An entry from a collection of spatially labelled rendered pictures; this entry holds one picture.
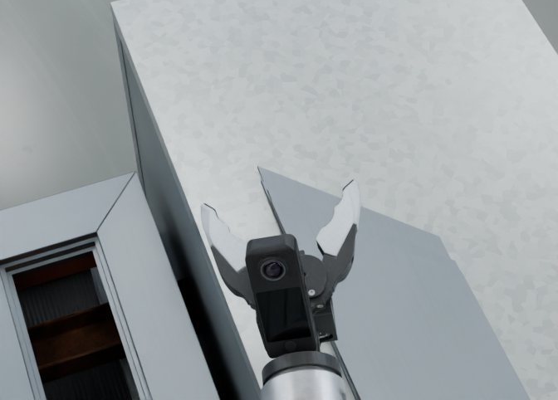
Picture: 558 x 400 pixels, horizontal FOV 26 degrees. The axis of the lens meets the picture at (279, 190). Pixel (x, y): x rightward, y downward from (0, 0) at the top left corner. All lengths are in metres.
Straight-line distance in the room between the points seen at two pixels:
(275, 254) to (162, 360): 0.75
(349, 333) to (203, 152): 0.36
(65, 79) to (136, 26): 1.35
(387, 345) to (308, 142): 0.35
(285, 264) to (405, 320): 0.52
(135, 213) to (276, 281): 0.87
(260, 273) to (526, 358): 0.60
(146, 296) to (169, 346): 0.09
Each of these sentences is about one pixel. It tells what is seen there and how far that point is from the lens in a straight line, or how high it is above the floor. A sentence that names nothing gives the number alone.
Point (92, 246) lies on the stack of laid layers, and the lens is 1.90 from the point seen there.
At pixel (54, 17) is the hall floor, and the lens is 3.36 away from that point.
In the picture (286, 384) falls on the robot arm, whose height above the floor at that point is 1.47.
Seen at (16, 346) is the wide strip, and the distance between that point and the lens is 1.80.
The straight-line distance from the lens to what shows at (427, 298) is 1.56.
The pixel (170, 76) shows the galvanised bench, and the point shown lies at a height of 1.05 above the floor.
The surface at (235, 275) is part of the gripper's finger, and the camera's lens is 1.12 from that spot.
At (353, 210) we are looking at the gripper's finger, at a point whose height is 1.47.
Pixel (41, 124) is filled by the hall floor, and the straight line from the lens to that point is 3.12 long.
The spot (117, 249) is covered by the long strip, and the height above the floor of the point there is 0.85.
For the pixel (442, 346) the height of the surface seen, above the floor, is 1.07.
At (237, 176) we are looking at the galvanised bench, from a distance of 1.68.
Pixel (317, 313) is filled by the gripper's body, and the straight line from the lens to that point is 1.11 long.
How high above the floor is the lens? 2.42
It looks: 55 degrees down
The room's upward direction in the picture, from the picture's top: straight up
